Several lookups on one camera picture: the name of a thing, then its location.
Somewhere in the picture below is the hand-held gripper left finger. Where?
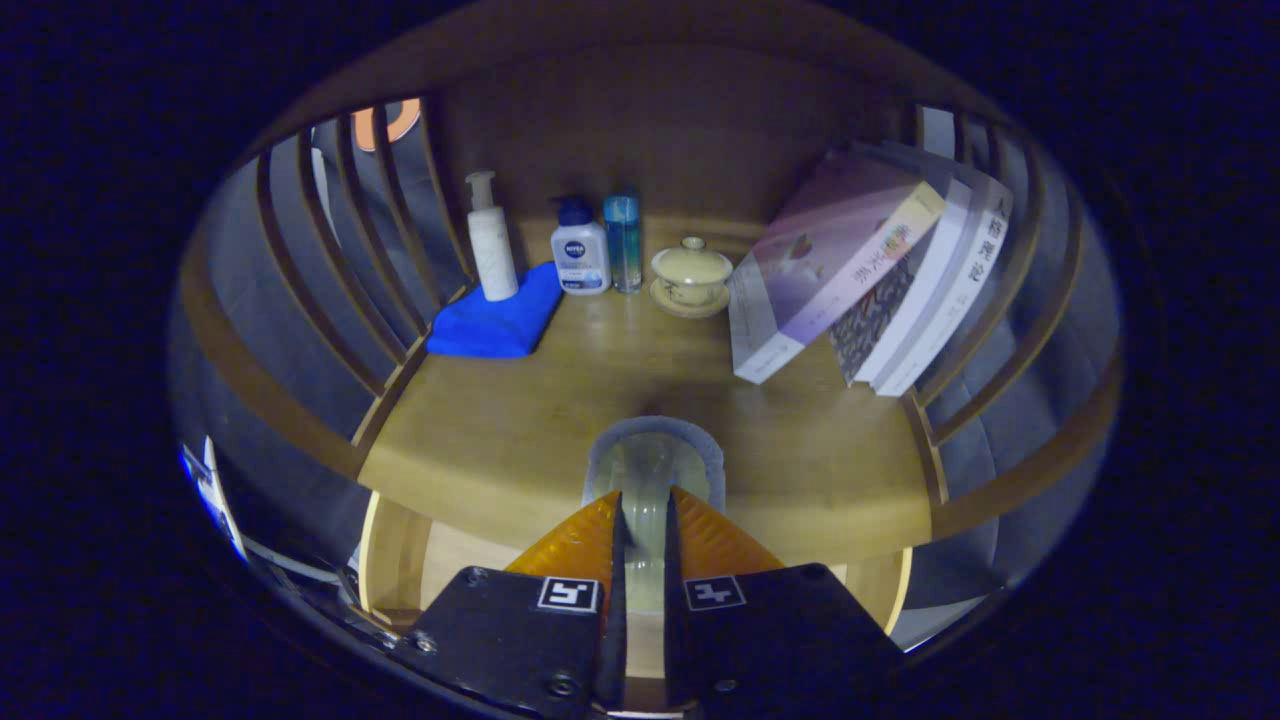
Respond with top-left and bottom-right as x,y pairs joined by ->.
395,488 -> 629,719

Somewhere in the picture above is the purple book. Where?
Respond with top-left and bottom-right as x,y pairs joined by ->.
727,150 -> 947,385

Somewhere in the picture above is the wooden countertop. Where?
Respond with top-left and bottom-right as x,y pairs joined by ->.
357,235 -> 936,566

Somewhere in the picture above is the blue folded cloth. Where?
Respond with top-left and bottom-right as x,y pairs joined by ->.
426,262 -> 564,359

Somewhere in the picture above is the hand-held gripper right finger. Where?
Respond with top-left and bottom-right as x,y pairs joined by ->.
665,486 -> 906,717

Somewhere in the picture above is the white pump bottle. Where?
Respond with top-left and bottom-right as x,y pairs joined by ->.
465,171 -> 520,302

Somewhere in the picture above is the cream lidded tea cup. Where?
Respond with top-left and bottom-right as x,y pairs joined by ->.
650,236 -> 735,320

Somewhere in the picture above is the wooden cabinet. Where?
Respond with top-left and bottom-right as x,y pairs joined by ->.
175,20 -> 1126,661

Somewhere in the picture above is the white book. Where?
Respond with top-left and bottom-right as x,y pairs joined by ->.
875,140 -> 1015,398

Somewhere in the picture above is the white bottle with blue cap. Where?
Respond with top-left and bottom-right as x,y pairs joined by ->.
550,196 -> 612,296

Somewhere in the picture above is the slim teal bottle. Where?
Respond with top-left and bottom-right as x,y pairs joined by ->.
603,190 -> 643,294

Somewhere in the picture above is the black backdrop cloth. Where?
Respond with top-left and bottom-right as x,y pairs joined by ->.
170,98 -> 1121,651

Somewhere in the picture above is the grey translucent box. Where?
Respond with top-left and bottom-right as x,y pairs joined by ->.
583,416 -> 726,613

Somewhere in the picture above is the dark patterned book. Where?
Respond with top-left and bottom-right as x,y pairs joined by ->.
828,150 -> 973,387

